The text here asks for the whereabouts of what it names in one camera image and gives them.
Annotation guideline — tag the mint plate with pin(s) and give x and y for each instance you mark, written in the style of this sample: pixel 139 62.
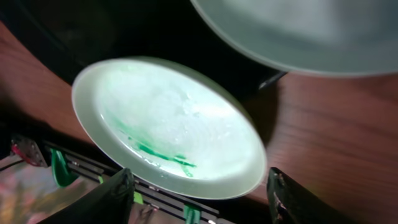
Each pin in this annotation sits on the mint plate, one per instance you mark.
pixel 332 38
pixel 171 126

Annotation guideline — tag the black mounting rail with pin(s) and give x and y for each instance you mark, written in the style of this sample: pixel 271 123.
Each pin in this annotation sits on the black mounting rail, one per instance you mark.
pixel 150 204

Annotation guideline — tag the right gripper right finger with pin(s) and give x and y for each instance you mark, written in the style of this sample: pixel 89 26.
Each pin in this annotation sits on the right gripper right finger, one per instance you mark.
pixel 291 203

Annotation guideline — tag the black round tray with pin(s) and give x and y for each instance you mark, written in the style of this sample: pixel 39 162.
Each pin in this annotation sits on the black round tray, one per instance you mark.
pixel 68 35

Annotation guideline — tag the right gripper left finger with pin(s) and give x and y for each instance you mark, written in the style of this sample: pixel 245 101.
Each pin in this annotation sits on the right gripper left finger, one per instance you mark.
pixel 110 202

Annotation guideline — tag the mint plate front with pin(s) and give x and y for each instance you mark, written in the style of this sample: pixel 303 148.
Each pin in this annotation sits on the mint plate front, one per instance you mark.
pixel 171 126

